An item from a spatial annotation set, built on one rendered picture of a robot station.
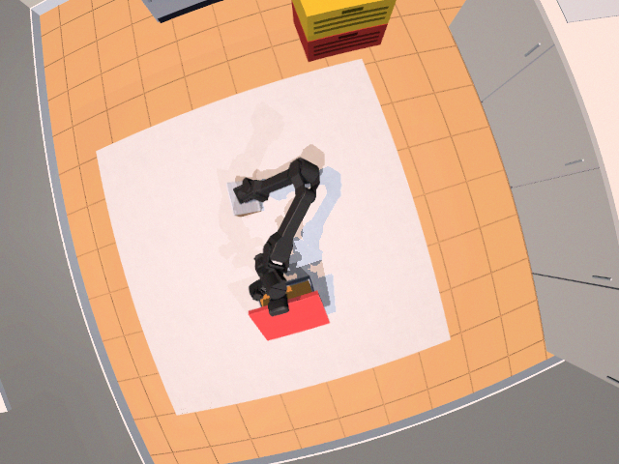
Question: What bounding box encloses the red box lid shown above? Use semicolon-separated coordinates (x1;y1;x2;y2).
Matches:
249;291;330;340

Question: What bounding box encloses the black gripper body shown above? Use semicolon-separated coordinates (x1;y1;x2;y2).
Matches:
268;295;289;317

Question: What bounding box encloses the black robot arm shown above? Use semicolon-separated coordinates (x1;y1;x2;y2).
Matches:
233;157;320;302

